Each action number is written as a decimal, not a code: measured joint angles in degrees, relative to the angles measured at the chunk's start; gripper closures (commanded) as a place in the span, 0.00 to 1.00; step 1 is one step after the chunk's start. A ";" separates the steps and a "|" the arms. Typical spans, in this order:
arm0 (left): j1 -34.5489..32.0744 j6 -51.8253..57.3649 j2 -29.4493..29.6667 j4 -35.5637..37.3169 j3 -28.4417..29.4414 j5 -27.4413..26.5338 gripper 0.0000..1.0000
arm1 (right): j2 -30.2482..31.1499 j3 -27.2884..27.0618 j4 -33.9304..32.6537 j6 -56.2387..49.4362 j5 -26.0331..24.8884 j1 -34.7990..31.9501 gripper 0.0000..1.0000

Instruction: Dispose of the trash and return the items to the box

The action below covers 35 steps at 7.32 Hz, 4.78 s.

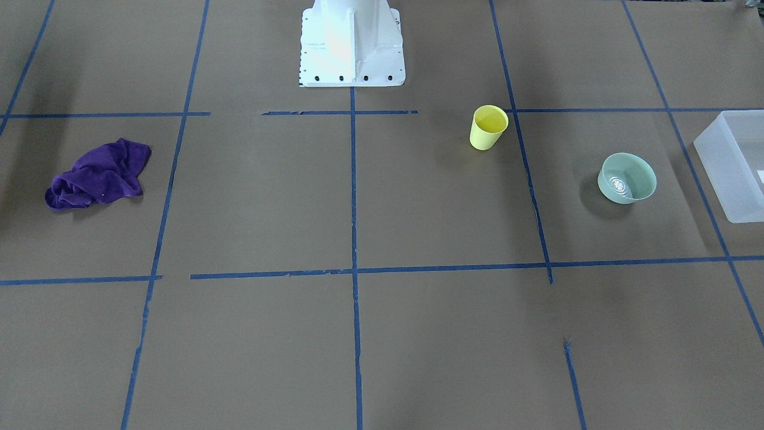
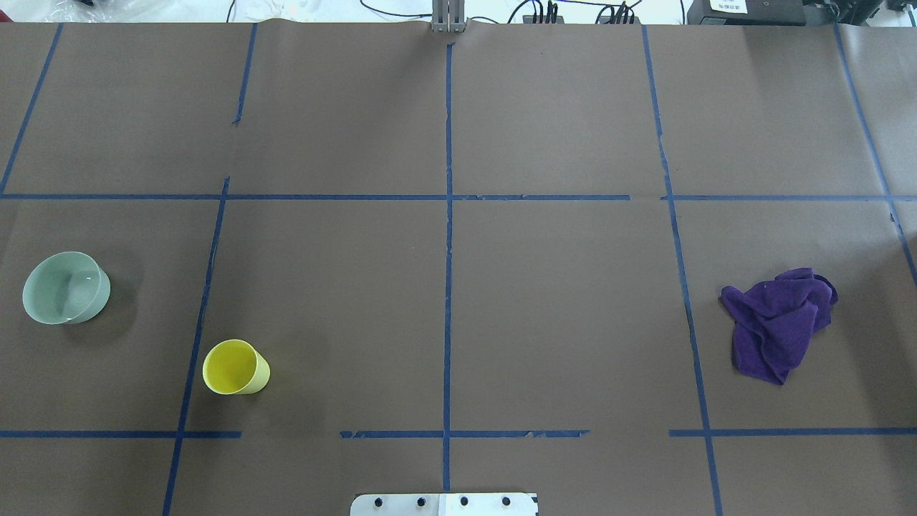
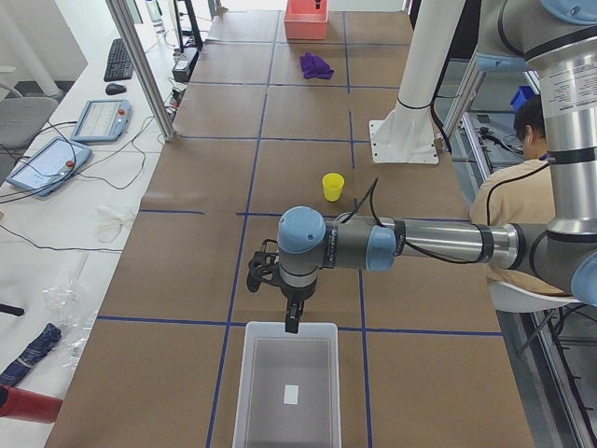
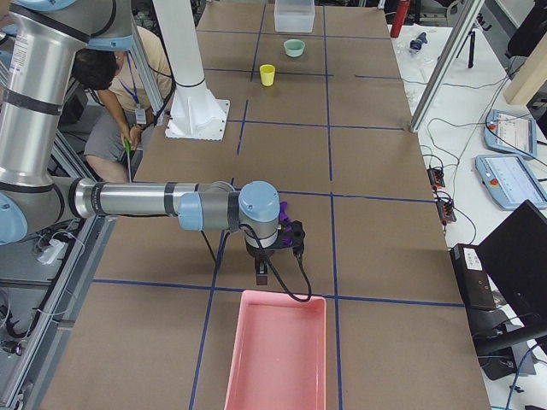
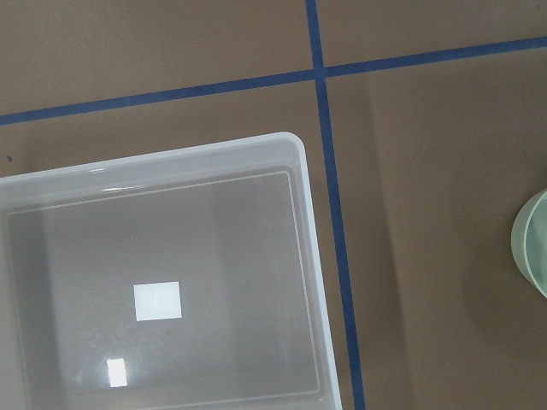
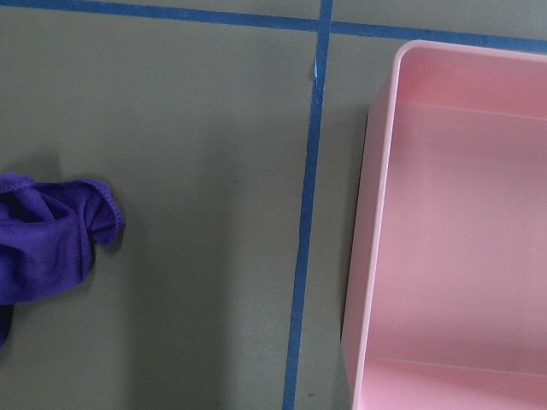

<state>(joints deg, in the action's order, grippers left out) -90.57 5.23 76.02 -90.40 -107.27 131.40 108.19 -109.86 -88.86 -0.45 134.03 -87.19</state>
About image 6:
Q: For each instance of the pink plastic bin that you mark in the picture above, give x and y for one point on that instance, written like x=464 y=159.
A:
x=446 y=298

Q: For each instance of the purple cloth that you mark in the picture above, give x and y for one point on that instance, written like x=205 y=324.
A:
x=48 y=235

